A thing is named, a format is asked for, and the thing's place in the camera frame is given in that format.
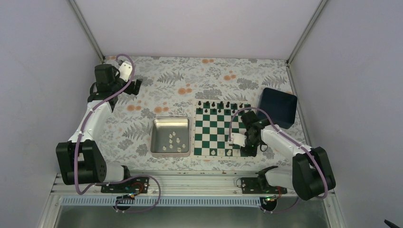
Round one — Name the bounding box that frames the metal tray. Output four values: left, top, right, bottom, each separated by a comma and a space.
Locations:
150, 117, 191, 158

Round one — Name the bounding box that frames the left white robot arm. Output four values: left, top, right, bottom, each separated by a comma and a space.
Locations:
56, 61, 142, 192

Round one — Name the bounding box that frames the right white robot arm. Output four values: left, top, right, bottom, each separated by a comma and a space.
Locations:
241, 111, 336, 200

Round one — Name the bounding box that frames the floral table mat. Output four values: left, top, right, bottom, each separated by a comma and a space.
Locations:
97, 57, 293, 171

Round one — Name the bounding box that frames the dark blue box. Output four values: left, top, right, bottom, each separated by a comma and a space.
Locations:
258, 87, 297, 129

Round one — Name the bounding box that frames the green white chessboard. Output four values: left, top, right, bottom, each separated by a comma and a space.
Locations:
191, 99, 254, 160

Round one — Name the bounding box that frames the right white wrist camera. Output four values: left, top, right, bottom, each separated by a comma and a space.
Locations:
228, 133, 247, 147

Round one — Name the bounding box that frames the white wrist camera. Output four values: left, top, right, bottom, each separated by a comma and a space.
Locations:
118, 61, 133, 82
228, 133, 247, 147

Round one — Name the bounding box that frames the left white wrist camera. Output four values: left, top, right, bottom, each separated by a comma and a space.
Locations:
118, 61, 133, 82

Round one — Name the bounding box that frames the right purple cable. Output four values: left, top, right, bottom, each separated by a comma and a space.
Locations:
228, 107, 329, 214

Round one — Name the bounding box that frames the purple cable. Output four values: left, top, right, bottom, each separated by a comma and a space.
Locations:
228, 107, 329, 214
73, 53, 162, 215

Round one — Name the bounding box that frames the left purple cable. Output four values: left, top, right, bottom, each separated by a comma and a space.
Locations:
73, 53, 162, 215

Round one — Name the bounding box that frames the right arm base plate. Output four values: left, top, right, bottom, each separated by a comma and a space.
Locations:
236, 177, 288, 194

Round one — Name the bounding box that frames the aluminium frame rail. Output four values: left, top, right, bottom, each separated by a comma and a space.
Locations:
51, 173, 279, 197

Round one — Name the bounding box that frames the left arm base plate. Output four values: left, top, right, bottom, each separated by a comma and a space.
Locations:
101, 177, 149, 194

